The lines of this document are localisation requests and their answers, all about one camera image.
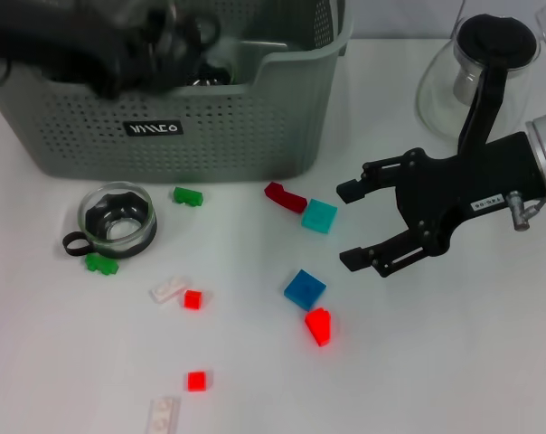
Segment glass pitcher with black handle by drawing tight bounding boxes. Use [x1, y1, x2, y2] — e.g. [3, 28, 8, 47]
[415, 13, 541, 153]

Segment dark red curved brick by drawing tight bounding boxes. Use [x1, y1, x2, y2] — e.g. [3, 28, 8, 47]
[263, 181, 308, 213]

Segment green toy brick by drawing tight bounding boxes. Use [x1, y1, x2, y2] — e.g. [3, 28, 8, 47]
[83, 252, 120, 277]
[172, 185, 205, 208]

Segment teal flat toy brick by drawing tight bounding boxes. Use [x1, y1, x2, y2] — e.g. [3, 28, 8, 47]
[300, 198, 339, 235]

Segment translucent clear two-stud brick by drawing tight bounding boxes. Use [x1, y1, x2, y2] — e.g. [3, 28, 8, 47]
[148, 396, 183, 434]

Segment blue flat toy brick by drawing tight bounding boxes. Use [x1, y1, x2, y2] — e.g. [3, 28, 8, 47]
[284, 269, 327, 312]

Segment bright red sloped brick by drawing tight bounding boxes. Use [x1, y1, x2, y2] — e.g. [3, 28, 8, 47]
[304, 307, 334, 348]

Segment right gripper silver metal fitting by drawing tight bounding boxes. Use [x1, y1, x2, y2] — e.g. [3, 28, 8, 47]
[506, 190, 532, 232]

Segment white two-stud brick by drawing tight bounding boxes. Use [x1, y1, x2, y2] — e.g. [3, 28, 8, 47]
[149, 276, 187, 305]

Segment grey perforated storage bin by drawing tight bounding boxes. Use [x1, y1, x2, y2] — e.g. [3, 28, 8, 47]
[0, 0, 355, 184]

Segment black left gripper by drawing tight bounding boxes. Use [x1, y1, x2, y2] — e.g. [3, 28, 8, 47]
[0, 8, 165, 100]

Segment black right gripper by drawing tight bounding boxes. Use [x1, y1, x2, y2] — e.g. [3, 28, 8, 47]
[335, 130, 546, 279]

